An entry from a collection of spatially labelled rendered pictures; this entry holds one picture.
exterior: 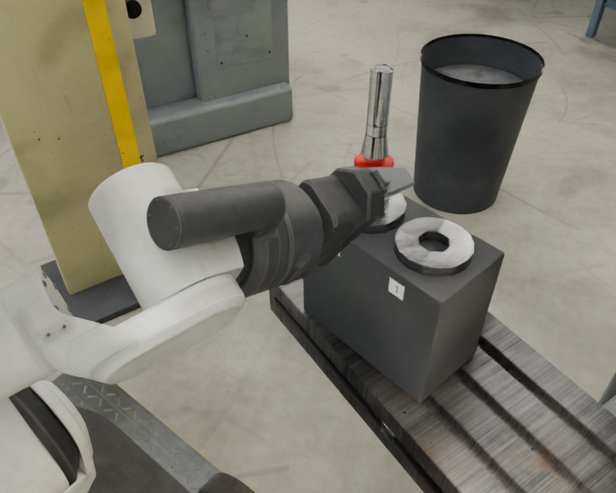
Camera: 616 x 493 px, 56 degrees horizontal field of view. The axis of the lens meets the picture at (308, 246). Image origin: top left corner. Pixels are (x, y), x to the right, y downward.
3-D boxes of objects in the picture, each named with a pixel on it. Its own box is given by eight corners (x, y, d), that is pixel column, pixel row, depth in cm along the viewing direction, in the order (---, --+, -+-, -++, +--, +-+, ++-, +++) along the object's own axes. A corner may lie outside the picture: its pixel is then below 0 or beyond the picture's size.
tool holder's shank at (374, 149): (384, 169, 66) (393, 76, 59) (357, 164, 67) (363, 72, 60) (390, 155, 68) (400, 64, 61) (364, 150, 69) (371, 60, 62)
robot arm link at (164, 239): (250, 311, 49) (134, 354, 40) (191, 208, 51) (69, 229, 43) (330, 236, 42) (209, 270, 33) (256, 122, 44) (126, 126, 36)
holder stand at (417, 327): (418, 406, 73) (443, 295, 60) (302, 310, 85) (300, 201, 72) (475, 354, 79) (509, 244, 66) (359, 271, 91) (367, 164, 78)
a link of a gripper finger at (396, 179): (414, 193, 57) (378, 201, 53) (395, 166, 58) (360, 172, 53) (424, 182, 56) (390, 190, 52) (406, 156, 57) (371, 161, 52)
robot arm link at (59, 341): (248, 315, 44) (78, 410, 40) (192, 218, 46) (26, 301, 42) (249, 291, 38) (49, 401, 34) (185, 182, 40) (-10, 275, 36)
